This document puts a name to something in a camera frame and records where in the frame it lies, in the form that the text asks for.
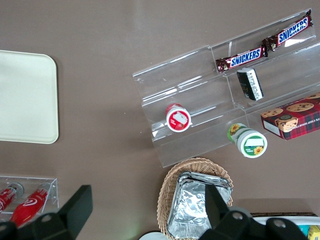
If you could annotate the clear acrylic tiered display stand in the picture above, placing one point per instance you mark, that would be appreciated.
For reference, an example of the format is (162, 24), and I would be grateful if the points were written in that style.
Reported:
(200, 85)

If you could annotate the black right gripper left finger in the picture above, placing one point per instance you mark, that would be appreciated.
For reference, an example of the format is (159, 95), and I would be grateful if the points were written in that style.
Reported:
(72, 212)

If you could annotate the Snickers chocolate bar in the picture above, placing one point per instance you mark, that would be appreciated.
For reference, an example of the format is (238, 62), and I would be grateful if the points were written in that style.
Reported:
(243, 60)
(290, 31)

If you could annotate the small black snack package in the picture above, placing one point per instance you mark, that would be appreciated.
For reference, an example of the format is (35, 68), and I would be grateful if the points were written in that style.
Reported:
(250, 83)

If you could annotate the light tan wicker basket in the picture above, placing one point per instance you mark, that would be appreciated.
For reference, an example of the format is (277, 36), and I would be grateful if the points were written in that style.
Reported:
(167, 190)

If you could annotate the white rectangular bin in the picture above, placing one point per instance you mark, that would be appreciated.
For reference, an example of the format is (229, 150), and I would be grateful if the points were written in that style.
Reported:
(282, 220)

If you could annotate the white round plate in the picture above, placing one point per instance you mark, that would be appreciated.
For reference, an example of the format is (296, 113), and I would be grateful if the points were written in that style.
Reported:
(152, 236)

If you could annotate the clear acrylic box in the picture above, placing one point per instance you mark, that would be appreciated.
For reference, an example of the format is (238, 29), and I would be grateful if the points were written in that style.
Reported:
(51, 190)

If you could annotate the aluminium foil container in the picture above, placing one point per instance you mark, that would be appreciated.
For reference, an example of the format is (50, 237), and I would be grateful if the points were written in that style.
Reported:
(190, 210)
(202, 176)

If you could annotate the red drink bottle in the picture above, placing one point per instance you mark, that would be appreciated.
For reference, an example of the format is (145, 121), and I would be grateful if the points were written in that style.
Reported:
(8, 195)
(28, 205)

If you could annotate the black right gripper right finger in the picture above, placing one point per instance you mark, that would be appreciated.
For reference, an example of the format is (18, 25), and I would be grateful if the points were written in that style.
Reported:
(220, 220)

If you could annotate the red strawberry yogurt cup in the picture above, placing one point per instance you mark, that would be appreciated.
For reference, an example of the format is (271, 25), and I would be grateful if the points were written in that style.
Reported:
(178, 119)

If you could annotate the green sunflower yogurt cup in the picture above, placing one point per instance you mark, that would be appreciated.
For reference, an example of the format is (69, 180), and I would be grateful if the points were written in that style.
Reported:
(250, 142)

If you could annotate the yellow snack package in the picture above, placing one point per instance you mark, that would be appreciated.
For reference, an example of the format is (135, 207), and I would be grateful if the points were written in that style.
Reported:
(315, 232)

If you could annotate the red tartan cookie box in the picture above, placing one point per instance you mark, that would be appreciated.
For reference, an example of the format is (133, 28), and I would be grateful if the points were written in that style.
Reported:
(295, 117)

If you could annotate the cream plastic tray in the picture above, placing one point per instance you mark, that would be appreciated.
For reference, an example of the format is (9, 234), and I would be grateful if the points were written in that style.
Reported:
(25, 97)

